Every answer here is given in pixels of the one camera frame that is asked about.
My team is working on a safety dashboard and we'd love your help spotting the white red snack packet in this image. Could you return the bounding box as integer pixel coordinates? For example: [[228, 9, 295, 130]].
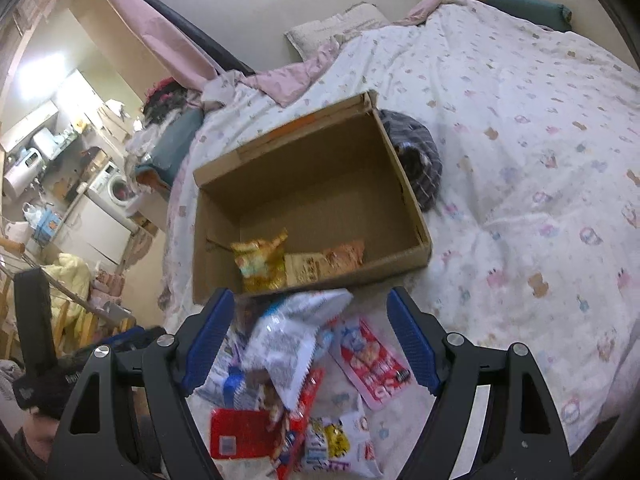
[[310, 395, 383, 478]]

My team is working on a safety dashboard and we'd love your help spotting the pile of dark clothes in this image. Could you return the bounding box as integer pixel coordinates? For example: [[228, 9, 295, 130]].
[[141, 77, 201, 123]]

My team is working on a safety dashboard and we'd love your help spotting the yellow cloth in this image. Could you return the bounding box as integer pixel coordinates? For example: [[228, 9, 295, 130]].
[[42, 252, 93, 321]]

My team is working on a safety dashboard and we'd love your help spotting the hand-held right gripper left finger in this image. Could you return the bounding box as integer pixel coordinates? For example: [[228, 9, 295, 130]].
[[47, 287, 236, 480]]

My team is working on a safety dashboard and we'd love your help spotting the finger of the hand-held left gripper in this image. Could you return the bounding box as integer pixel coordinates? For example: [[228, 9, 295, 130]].
[[107, 326, 166, 356]]

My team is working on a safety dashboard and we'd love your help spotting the beige pillow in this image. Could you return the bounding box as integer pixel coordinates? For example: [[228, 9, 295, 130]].
[[284, 2, 393, 56]]

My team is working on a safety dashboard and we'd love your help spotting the long red snack packet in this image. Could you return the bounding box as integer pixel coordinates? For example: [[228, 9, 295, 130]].
[[272, 367, 326, 480]]

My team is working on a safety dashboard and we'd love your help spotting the pink hanging sheet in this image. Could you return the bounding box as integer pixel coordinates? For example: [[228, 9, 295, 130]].
[[87, 0, 221, 91]]

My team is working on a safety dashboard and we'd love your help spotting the blue white snack packet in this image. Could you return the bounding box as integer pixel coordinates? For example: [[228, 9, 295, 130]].
[[195, 320, 266, 411]]

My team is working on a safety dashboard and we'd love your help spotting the teal orange pillow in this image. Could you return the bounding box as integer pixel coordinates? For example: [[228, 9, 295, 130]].
[[135, 107, 206, 191]]

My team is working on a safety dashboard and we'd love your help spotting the pink blanket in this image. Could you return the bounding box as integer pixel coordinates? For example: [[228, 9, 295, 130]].
[[240, 0, 468, 108]]

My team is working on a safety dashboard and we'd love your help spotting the dark upright mattress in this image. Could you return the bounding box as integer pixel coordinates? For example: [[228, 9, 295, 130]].
[[100, 0, 256, 76]]

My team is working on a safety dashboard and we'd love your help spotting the brown beige snack packet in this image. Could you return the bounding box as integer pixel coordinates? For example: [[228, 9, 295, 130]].
[[284, 240, 366, 286]]

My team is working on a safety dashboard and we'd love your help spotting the white washing machine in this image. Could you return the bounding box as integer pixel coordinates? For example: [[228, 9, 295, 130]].
[[87, 162, 141, 218]]

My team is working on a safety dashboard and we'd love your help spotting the teal cushion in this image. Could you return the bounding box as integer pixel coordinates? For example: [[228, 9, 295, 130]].
[[432, 0, 573, 31]]

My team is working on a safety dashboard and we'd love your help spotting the pink red snack packet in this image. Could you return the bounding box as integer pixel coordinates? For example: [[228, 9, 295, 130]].
[[330, 316, 416, 411]]

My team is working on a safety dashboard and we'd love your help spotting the white printed blanket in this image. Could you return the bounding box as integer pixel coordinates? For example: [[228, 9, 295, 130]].
[[157, 0, 640, 480]]

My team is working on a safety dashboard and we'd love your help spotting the brown cardboard box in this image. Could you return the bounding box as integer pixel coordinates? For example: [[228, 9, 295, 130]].
[[191, 90, 433, 306]]

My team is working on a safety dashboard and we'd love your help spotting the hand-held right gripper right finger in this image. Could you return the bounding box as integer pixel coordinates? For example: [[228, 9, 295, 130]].
[[386, 286, 573, 480]]

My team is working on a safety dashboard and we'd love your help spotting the white rice cooker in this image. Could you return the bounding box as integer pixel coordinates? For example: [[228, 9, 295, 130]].
[[2, 147, 43, 201]]

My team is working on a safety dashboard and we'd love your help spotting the blue printed bag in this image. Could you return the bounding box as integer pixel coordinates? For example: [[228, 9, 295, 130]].
[[32, 207, 63, 241]]

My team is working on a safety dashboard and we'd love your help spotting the dark striped cloth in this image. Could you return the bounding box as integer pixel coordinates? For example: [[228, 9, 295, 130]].
[[377, 109, 443, 212]]

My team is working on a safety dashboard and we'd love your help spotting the white grey-print snack bag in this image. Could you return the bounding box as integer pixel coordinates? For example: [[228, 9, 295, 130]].
[[242, 288, 353, 411]]

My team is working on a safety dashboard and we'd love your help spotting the white storage chest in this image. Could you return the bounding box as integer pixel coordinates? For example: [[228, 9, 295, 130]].
[[55, 195, 138, 266]]

